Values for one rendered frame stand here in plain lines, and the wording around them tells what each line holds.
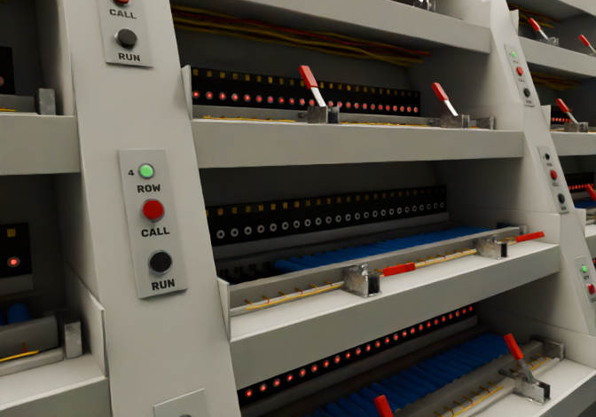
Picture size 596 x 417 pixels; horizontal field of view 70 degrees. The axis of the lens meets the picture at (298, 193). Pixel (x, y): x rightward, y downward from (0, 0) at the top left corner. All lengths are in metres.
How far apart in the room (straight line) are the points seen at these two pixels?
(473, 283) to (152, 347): 0.42
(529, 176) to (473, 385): 0.37
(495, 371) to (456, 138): 0.35
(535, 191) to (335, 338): 0.50
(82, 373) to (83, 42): 0.26
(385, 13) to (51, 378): 0.59
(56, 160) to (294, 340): 0.26
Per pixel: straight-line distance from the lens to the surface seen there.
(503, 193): 0.87
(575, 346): 0.87
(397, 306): 0.51
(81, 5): 0.44
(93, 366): 0.38
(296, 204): 0.63
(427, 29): 0.76
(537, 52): 1.06
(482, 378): 0.72
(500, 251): 0.69
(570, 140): 1.02
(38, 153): 0.39
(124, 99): 0.40
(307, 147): 0.48
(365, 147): 0.54
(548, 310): 0.87
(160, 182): 0.38
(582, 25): 1.61
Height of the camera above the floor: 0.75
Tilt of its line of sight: 10 degrees up
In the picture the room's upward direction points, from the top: 12 degrees counter-clockwise
